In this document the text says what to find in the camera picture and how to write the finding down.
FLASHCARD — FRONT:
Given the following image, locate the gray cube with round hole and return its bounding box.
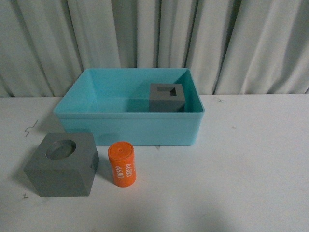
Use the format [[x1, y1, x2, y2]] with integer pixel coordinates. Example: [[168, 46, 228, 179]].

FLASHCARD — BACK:
[[24, 133, 99, 197]]

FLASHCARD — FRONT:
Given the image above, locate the light blue plastic box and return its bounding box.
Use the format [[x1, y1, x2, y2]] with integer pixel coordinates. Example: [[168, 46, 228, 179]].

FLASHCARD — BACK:
[[54, 68, 205, 146]]

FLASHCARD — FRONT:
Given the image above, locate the orange cylinder part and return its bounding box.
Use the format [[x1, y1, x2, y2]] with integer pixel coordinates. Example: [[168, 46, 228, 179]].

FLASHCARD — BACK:
[[108, 141, 137, 188]]

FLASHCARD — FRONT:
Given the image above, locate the gray cube with square hole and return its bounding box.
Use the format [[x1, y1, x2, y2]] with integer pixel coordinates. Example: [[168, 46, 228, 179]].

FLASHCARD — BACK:
[[149, 83, 185, 113]]

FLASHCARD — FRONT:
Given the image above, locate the white curtain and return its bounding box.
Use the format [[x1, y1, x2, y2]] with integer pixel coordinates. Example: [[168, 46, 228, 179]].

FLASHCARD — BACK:
[[0, 0, 309, 97]]

